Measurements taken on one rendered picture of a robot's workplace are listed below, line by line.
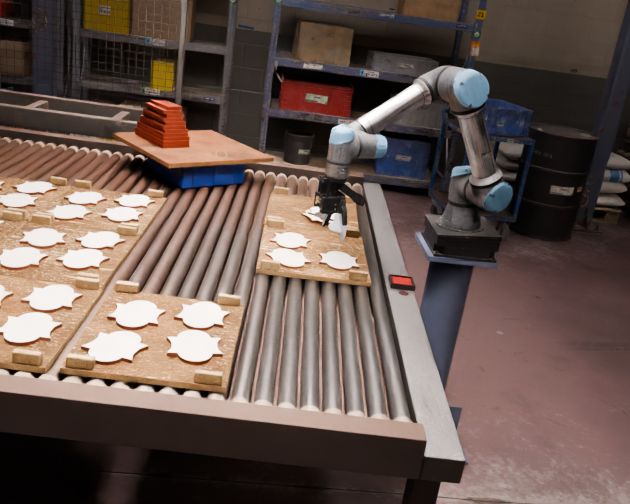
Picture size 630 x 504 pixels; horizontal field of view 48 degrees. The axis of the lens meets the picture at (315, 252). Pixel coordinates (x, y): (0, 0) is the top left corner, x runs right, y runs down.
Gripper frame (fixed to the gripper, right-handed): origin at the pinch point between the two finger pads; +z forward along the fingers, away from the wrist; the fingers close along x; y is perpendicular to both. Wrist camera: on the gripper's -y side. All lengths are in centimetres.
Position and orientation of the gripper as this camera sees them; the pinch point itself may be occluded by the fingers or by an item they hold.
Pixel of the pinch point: (334, 234)
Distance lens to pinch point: 232.6
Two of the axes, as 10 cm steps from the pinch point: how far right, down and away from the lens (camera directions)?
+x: 3.8, 3.8, -8.4
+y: -9.1, 0.4, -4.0
